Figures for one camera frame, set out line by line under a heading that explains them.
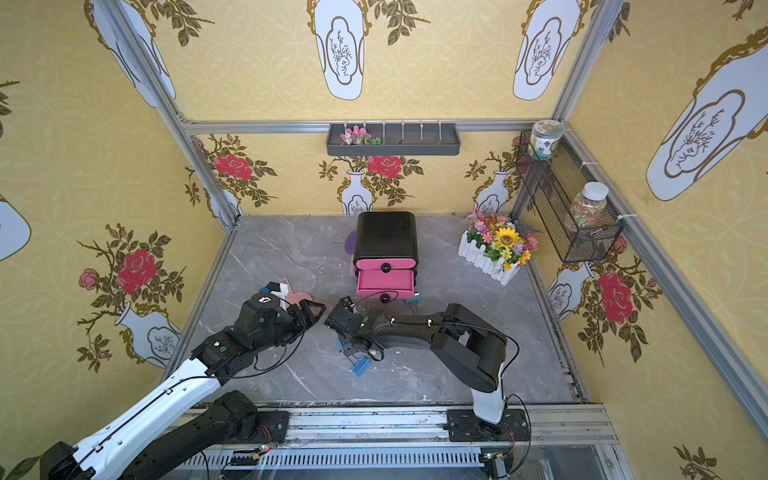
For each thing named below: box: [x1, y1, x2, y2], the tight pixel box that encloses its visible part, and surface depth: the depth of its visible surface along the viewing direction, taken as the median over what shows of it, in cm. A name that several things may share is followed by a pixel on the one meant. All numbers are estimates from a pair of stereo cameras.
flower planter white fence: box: [458, 209, 543, 286], surface depth 96 cm
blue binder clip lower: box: [351, 356, 371, 377], surface depth 84 cm
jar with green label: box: [530, 120, 564, 160], surface depth 87 cm
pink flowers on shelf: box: [340, 125, 383, 145], surface depth 89 cm
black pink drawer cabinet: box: [353, 211, 419, 304], surface depth 93 cm
